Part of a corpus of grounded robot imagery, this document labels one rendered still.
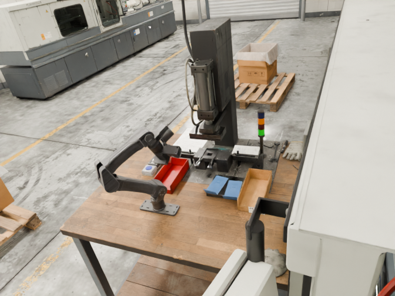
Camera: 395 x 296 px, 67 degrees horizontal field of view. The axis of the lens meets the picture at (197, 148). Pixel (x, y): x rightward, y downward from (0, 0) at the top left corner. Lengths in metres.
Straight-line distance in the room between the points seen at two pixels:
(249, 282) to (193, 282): 1.53
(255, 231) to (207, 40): 1.13
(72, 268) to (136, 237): 1.35
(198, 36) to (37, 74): 5.10
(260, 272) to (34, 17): 6.24
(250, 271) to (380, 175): 0.28
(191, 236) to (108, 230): 0.41
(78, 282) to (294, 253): 2.36
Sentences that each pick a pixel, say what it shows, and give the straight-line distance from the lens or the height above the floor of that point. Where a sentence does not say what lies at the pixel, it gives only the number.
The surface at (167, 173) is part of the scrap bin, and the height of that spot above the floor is 0.90.
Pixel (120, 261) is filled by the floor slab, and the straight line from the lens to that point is 2.61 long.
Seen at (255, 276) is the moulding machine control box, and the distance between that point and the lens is 0.57.
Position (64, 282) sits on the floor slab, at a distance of 2.69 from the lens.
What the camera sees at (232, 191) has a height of 0.92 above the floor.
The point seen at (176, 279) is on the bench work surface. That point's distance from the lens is 2.11.
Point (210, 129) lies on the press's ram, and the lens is 1.57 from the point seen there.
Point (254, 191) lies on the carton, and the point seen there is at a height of 0.90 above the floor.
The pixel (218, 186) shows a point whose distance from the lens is 1.58.
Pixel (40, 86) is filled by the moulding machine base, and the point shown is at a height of 0.31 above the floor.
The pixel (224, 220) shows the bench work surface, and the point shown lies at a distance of 1.43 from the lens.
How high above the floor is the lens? 1.93
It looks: 32 degrees down
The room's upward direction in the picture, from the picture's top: 9 degrees counter-clockwise
